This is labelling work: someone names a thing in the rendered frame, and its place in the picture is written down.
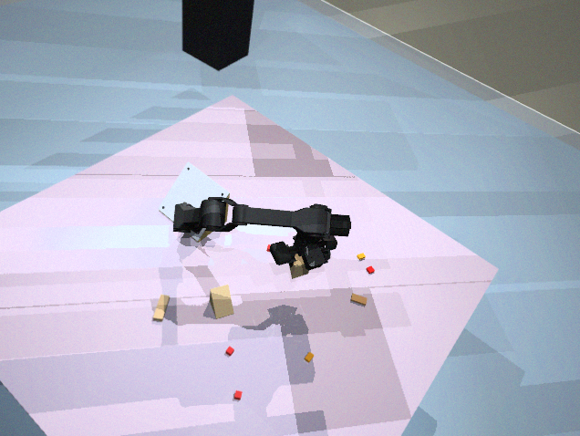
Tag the pale yellow flat bar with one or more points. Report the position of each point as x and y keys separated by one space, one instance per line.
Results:
x=161 y=307

